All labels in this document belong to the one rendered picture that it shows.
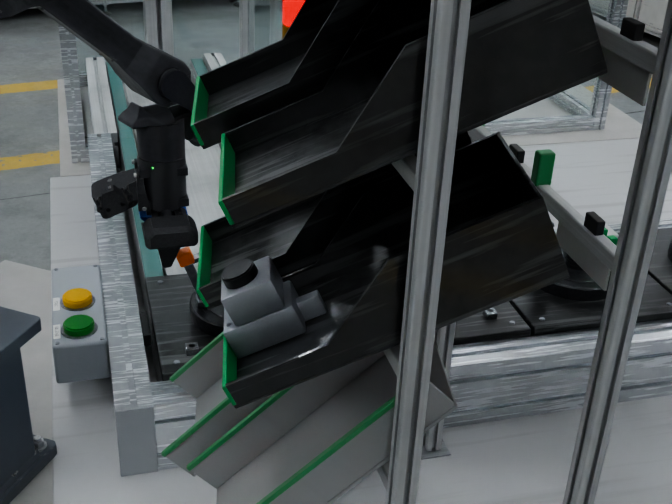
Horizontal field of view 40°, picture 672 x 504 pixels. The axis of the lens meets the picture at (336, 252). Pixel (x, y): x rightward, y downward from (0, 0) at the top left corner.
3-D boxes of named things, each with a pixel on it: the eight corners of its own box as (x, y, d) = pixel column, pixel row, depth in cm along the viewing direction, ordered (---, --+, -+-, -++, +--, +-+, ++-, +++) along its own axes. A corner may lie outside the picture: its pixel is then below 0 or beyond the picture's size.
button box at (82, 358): (56, 385, 122) (51, 345, 119) (55, 302, 140) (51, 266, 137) (111, 378, 124) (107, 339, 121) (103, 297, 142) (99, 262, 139)
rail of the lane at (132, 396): (120, 477, 113) (114, 405, 108) (91, 180, 188) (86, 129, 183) (166, 470, 115) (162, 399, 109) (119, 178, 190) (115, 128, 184)
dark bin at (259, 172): (232, 230, 66) (184, 142, 63) (233, 158, 78) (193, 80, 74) (608, 73, 63) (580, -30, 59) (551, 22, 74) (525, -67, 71)
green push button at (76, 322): (64, 344, 121) (62, 331, 120) (63, 328, 125) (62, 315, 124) (95, 341, 122) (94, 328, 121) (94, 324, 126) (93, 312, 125)
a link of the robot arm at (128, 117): (136, 113, 105) (205, 98, 110) (111, 99, 109) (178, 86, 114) (139, 170, 108) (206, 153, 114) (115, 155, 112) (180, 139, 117)
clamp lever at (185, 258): (197, 303, 123) (176, 257, 119) (195, 295, 125) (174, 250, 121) (222, 293, 123) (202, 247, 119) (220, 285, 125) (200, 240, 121)
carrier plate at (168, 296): (162, 387, 115) (162, 372, 114) (145, 288, 135) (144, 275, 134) (350, 363, 121) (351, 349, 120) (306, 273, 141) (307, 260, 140)
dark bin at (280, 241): (207, 310, 86) (170, 247, 83) (211, 244, 98) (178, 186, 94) (490, 194, 83) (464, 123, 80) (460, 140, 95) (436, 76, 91)
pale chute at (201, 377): (193, 478, 95) (160, 455, 94) (198, 398, 107) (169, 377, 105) (399, 311, 88) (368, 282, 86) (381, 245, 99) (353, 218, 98)
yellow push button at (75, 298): (63, 316, 127) (62, 303, 126) (63, 301, 131) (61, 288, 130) (93, 313, 128) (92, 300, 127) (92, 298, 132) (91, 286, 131)
